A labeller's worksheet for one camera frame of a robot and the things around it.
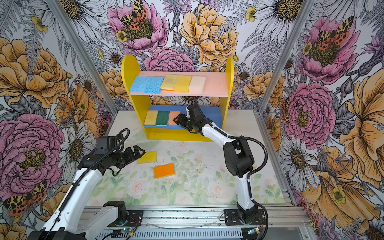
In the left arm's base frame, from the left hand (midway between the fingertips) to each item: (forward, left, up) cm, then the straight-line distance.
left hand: (138, 160), depth 78 cm
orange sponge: (+1, -11, -14) cm, 18 cm away
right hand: (+23, -18, +1) cm, 29 cm away
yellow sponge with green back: (+30, -1, 0) cm, 30 cm away
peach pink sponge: (+29, -15, +3) cm, 33 cm away
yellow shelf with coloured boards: (+55, -4, -4) cm, 55 cm away
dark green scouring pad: (+30, -9, 0) cm, 31 cm away
